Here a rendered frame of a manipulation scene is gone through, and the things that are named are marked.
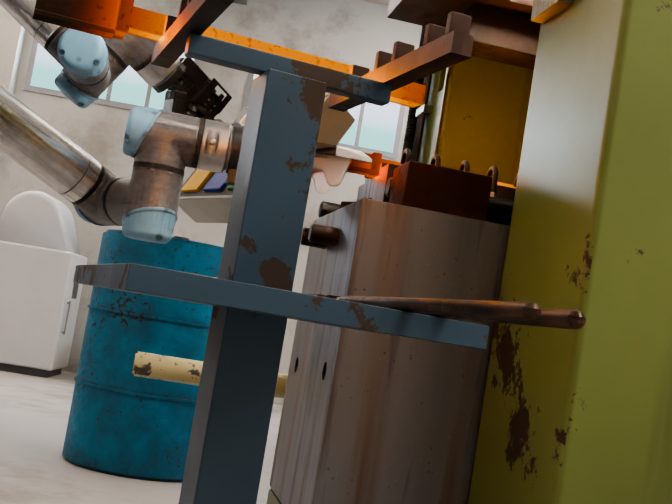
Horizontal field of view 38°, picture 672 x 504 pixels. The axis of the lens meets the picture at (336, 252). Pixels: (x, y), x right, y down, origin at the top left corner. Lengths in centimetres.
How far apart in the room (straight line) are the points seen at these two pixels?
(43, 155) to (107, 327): 280
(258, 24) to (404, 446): 801
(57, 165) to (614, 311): 83
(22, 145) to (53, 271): 653
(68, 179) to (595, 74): 78
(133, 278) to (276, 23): 847
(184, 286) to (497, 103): 113
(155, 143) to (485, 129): 62
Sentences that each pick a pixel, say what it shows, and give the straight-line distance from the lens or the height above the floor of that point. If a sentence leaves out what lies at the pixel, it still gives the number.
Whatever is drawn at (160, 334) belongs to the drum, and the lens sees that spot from 416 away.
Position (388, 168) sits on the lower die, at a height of 98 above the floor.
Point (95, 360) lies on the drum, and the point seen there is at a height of 45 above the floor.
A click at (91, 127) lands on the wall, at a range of 900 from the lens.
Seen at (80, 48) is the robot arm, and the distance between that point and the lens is 165.
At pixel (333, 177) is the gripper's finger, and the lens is 145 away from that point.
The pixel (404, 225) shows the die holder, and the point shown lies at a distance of 129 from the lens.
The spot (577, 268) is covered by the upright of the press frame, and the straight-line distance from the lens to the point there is 110.
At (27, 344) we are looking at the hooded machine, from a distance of 804.
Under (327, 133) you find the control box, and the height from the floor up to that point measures 112.
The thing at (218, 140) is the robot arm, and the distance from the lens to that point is 145.
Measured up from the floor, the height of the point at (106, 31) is 100.
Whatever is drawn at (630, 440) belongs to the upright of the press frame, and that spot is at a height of 68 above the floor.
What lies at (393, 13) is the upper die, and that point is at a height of 127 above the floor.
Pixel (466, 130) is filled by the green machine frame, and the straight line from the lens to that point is 176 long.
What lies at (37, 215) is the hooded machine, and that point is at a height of 124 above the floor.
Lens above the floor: 74
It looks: 4 degrees up
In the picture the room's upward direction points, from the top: 9 degrees clockwise
